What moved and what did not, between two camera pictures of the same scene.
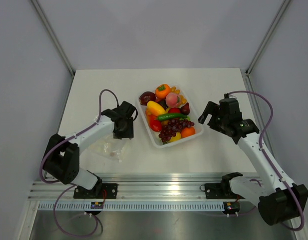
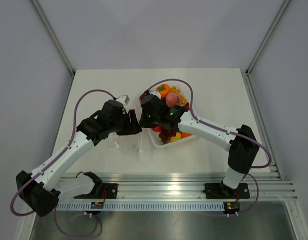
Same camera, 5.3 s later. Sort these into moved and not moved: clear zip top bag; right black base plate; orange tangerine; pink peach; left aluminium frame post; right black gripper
Moved: right black gripper; clear zip top bag
Not moved: orange tangerine; left aluminium frame post; pink peach; right black base plate
